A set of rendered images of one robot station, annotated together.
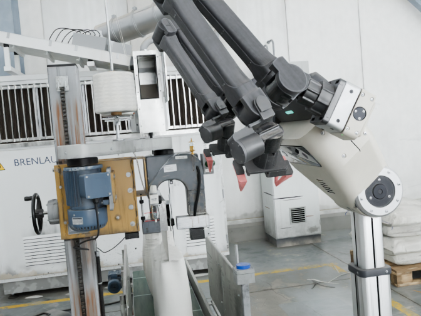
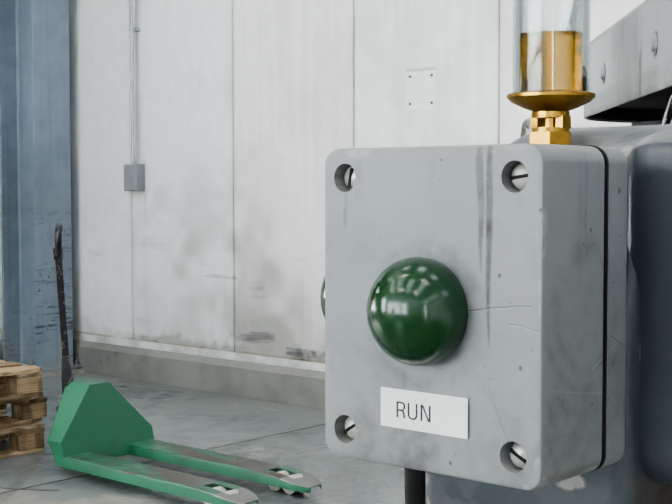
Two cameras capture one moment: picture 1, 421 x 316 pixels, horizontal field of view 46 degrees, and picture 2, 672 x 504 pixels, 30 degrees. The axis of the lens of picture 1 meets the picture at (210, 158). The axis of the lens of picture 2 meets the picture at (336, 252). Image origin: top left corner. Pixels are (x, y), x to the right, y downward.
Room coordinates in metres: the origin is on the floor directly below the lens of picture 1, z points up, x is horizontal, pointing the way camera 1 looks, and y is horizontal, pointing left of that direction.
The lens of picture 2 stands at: (2.43, -0.24, 1.32)
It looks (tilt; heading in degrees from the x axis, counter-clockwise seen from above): 3 degrees down; 141
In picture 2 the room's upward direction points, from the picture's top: straight up
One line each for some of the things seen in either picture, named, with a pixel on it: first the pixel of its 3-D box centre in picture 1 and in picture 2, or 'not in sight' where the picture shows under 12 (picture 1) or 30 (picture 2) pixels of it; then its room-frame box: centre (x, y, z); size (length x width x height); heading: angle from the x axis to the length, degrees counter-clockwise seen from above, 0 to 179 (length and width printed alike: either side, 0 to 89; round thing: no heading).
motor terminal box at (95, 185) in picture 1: (95, 188); not in sight; (1.85, 0.44, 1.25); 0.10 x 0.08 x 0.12; 124
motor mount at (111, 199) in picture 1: (108, 186); not in sight; (2.01, 0.43, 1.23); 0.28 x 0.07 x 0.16; 9
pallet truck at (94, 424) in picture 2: not in sight; (157, 351); (-2.46, 2.69, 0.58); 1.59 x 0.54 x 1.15; 9
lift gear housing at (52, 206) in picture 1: (54, 211); not in sight; (2.12, 0.69, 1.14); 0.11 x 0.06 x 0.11; 9
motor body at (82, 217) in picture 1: (86, 197); not in sight; (1.93, 0.50, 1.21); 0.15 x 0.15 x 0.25
